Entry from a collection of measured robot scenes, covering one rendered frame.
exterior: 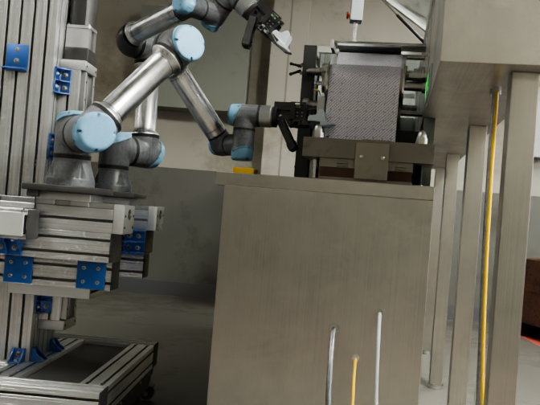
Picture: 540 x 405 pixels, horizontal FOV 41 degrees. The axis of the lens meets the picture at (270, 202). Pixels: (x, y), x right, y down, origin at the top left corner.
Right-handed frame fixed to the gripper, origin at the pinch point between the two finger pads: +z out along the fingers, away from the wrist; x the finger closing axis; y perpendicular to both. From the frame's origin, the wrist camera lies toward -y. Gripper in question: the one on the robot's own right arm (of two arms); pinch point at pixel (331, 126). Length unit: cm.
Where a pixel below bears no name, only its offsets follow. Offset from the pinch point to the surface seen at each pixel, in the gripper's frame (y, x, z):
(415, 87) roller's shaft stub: 15.4, 4.5, 26.6
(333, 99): 9.2, -0.2, 0.1
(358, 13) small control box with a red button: 55, 58, 2
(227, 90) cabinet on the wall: 67, 339, -119
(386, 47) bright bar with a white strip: 34.4, 29.4, 15.3
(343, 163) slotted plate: -13.5, -18.4, 6.4
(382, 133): -1.5, -0.3, 17.0
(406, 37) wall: 128, 386, 22
